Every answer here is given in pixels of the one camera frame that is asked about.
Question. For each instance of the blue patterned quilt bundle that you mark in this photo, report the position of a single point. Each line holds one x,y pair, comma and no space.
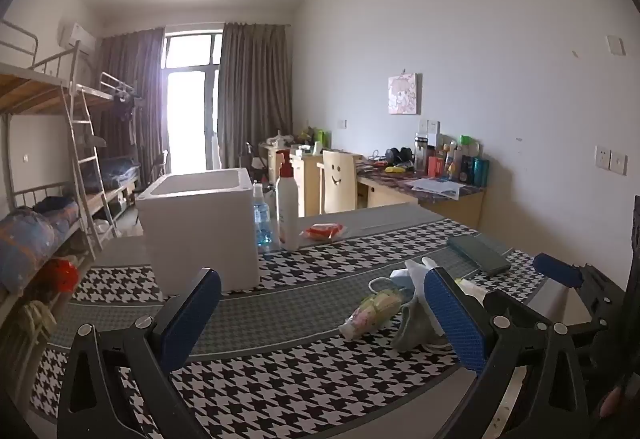
30,239

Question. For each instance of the white lotion bottle red pump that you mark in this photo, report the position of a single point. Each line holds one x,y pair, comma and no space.
287,214

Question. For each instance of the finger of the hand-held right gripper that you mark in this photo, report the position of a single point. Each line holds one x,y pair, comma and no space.
555,269

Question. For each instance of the group of bottles on desk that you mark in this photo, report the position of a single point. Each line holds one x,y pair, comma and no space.
457,164

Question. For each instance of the red plastic bag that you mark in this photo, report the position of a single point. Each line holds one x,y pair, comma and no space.
60,275

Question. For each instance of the dark blue bedding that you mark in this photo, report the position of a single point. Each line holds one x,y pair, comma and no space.
117,171

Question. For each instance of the clear spray bottle blue liquid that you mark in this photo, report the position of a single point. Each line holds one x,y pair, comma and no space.
262,224

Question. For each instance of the blue face mask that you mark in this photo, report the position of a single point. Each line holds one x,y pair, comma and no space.
402,280

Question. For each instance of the white foam box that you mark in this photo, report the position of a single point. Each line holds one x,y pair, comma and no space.
200,229

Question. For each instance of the dark hanging clothes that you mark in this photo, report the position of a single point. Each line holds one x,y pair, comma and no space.
124,105

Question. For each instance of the orange snack packet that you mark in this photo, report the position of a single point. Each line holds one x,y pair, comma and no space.
322,231

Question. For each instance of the wooden desk with drawers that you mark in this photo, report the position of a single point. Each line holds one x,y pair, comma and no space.
307,184

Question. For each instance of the houndstooth tablecloth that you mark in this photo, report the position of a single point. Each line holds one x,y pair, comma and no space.
280,369

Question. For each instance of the green box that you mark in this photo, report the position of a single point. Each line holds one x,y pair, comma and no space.
322,136

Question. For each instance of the black folding chair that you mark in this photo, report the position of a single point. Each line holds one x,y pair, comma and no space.
160,164

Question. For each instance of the wooden desk with marbled top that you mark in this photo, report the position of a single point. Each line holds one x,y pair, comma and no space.
390,194

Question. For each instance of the metal bunk ladder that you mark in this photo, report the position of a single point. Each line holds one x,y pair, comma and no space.
89,141

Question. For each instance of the pastel roll in clear plastic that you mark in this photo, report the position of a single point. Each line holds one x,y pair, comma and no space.
372,314

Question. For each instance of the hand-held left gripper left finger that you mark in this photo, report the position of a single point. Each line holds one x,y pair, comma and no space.
190,314

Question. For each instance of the black headphones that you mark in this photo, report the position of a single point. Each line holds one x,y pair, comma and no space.
400,155

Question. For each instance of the white wall plate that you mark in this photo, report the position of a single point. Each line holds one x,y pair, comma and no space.
616,45

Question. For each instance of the printed papers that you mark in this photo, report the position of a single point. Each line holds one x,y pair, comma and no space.
437,185

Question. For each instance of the pink wall picture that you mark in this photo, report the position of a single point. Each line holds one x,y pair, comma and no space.
402,94

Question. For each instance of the grey sock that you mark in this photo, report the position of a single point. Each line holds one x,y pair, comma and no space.
412,326

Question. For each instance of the grey-brown curtain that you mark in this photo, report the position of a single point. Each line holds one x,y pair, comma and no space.
252,84
135,84

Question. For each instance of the wooden chair with smiley face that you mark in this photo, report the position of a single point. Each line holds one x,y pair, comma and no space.
340,174

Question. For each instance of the glass balcony door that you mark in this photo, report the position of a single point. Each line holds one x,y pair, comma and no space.
187,119

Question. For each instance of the white air conditioner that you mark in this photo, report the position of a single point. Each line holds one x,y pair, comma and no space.
77,36

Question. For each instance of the white cloth glove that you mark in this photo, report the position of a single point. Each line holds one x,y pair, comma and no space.
417,271

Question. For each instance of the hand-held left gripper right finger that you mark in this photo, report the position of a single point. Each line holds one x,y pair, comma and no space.
455,319

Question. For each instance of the yellow desk item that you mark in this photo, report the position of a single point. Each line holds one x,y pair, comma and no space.
395,170

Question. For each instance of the dark green case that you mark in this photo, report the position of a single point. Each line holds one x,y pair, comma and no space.
480,255

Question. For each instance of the white double wall socket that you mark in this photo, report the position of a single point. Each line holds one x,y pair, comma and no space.
429,125
611,160

